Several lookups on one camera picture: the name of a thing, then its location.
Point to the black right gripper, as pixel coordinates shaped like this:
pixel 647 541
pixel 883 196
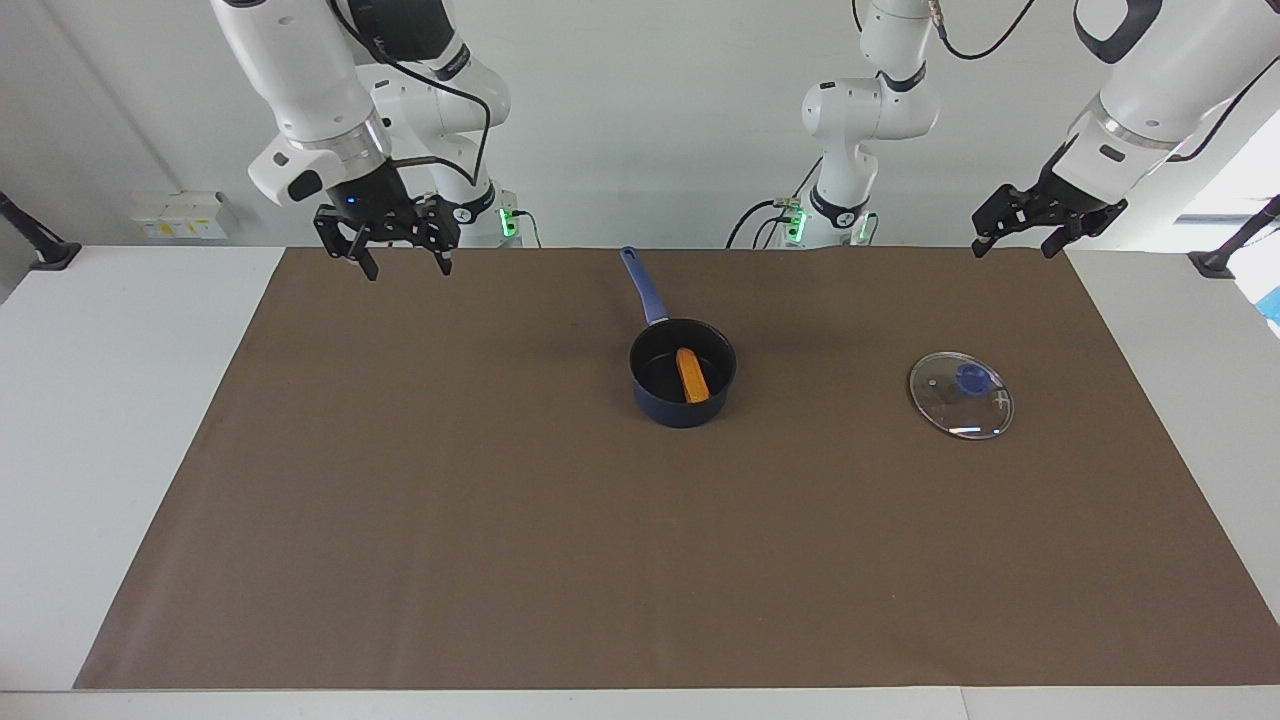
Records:
pixel 375 205

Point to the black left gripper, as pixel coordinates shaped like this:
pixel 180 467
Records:
pixel 1080 190

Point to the glass lid with blue knob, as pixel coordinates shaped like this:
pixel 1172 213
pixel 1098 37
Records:
pixel 950 410

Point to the yellow corn cob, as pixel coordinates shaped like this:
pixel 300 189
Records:
pixel 693 375

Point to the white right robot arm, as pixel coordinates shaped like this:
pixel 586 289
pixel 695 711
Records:
pixel 300 80

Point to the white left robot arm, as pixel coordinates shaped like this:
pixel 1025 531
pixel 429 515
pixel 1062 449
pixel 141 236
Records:
pixel 850 110

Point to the black clamp stand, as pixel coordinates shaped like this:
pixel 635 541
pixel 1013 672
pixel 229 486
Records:
pixel 45 252
pixel 1215 262

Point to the blue object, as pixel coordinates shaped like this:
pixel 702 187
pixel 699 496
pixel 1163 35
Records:
pixel 1272 305

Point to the brown table mat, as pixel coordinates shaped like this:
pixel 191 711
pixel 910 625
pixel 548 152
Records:
pixel 640 560

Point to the white wall socket box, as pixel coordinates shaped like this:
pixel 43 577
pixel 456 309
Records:
pixel 180 215

